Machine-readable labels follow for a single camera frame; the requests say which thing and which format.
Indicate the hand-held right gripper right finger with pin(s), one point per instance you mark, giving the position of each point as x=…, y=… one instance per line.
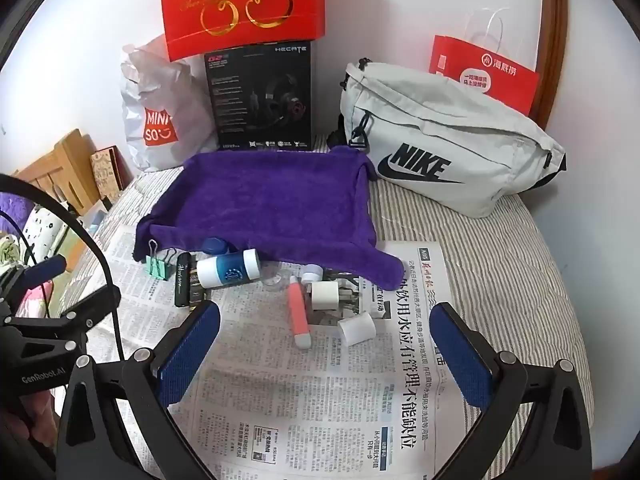
x=465, y=355

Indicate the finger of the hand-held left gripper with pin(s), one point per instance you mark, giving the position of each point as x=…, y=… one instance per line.
x=97, y=305
x=47, y=266

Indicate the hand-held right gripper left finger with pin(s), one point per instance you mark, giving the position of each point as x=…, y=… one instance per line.
x=190, y=355

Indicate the gold label lighter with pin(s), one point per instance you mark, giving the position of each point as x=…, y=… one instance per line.
x=196, y=293

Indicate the green binder clip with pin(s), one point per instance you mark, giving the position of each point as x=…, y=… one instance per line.
x=159, y=266

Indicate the black lighter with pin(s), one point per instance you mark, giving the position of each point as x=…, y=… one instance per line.
x=182, y=280

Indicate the white and blue bottle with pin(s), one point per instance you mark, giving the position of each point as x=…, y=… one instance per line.
x=225, y=270

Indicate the blue round lid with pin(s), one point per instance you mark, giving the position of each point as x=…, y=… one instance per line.
x=215, y=246

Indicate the white tape roll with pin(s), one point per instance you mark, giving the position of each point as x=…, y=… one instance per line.
x=356, y=329

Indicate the pink tube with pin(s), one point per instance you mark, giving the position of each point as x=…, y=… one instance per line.
x=298, y=310

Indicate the small pale blue lid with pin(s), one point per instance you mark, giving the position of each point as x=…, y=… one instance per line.
x=310, y=274

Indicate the white charger cube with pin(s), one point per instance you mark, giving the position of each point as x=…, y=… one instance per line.
x=324, y=296

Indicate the person's left hand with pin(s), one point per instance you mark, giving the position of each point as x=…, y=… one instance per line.
x=27, y=425

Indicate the dotted white cloth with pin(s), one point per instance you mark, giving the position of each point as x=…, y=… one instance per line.
x=42, y=225

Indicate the striped bedsheet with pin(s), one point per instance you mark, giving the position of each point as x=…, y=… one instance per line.
x=525, y=270

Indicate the light wooden stand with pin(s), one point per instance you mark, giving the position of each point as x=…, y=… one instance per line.
x=65, y=160

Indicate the small clear cap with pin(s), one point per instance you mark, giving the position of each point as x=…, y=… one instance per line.
x=274, y=282

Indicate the newspaper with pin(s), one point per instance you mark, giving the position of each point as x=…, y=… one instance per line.
x=300, y=385

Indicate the patterned brown book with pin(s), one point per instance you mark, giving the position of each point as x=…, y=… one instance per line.
x=106, y=167

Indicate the purple towel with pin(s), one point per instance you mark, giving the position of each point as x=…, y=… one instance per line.
x=270, y=200

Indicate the white plastic bag red label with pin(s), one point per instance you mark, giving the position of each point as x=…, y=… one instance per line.
x=150, y=85

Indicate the grey waist bag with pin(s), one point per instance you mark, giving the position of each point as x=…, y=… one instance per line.
x=450, y=125

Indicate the black headphone box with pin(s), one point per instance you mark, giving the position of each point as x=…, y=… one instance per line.
x=235, y=100

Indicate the brown wooden curved frame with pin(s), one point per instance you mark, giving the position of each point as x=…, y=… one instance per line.
x=555, y=35

